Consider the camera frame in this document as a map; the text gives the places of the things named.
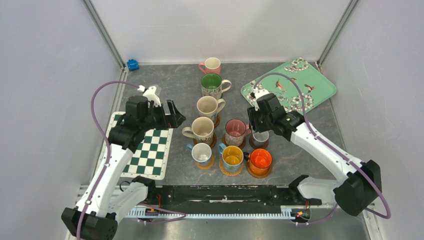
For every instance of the blue toy block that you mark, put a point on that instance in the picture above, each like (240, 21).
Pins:
(132, 65)

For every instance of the blue patterned mug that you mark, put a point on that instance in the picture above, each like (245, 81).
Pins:
(200, 152)

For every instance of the light orange wooden coaster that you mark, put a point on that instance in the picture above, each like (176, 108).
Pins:
(206, 164)

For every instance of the green inside mug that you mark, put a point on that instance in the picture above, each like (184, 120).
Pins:
(213, 85)

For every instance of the pink white mug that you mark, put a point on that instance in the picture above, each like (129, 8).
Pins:
(210, 65)

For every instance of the orange mug black handle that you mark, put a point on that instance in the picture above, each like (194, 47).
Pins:
(260, 160)

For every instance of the large cream mug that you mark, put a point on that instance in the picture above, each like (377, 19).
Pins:
(209, 106)

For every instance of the brown ridged wooden coaster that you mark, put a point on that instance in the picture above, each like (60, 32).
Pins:
(259, 176)

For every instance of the pink patterned mug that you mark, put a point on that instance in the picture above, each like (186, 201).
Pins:
(235, 133)

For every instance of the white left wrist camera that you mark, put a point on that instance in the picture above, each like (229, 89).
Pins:
(152, 94)

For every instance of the brown wooden saucer coaster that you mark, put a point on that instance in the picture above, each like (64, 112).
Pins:
(211, 141)
(243, 145)
(208, 121)

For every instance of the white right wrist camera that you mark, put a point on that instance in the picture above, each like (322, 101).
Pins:
(256, 95)

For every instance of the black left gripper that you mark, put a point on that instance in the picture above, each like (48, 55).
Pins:
(168, 121)

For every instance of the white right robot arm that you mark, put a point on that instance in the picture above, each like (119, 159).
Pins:
(357, 183)

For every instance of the yellow inside mug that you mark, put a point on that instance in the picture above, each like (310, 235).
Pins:
(232, 155)

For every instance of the green white chessboard mat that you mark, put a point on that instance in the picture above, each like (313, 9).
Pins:
(151, 156)

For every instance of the small white blue mug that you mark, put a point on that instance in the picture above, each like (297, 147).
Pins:
(260, 137)

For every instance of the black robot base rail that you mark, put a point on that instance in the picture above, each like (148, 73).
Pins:
(226, 199)

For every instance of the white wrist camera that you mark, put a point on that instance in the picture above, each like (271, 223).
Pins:
(152, 94)
(256, 95)

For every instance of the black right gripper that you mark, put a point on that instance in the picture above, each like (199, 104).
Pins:
(255, 119)

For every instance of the woven rattan coaster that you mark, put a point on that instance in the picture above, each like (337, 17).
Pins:
(227, 173)

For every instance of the dark walnut wooden coaster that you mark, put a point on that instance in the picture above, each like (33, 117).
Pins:
(263, 146)

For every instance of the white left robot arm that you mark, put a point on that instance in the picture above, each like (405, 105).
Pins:
(97, 214)

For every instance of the white floral mug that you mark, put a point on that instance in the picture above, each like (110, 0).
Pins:
(196, 131)

